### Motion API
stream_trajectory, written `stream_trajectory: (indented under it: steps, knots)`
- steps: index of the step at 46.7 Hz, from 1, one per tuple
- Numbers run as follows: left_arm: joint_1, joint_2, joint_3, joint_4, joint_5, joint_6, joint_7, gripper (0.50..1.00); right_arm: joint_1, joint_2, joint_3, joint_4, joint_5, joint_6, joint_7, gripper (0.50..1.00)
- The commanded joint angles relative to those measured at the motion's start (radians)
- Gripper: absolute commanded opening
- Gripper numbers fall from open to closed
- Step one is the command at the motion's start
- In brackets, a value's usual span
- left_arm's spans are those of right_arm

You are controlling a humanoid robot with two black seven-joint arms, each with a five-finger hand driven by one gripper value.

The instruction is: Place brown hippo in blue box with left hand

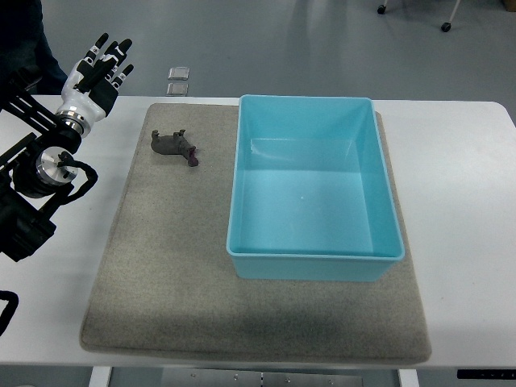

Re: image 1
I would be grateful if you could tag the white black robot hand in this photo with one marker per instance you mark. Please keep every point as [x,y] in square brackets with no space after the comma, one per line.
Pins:
[92,87]

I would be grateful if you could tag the brown toy hippo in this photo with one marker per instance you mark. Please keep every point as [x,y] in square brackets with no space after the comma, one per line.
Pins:
[175,144]

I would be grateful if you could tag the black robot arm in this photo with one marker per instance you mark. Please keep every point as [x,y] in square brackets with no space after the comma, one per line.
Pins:
[39,174]

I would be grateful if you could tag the blue plastic box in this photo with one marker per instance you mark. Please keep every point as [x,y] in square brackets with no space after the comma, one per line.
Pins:
[311,199]

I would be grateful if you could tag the person in dark clothes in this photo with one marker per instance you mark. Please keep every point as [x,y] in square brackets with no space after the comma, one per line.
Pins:
[24,43]

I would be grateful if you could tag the lower floor outlet plate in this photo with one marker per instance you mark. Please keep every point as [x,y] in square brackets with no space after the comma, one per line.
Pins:
[177,89]

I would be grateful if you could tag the floor outlet plate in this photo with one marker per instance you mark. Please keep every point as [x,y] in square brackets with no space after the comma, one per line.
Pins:
[179,73]
[177,89]

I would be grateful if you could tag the upper floor outlet plate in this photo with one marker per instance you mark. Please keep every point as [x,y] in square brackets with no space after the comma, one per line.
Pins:
[179,73]

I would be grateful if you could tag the grey felt mat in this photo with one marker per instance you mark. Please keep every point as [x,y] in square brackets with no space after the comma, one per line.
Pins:
[167,287]

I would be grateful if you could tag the right chair caster wheel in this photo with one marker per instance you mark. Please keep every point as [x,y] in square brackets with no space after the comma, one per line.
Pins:
[447,26]

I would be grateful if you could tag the black table control panel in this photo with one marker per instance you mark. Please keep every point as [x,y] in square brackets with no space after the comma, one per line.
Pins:
[486,374]

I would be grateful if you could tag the metal table frame bar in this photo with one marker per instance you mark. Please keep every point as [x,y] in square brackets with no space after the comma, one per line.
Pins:
[215,377]

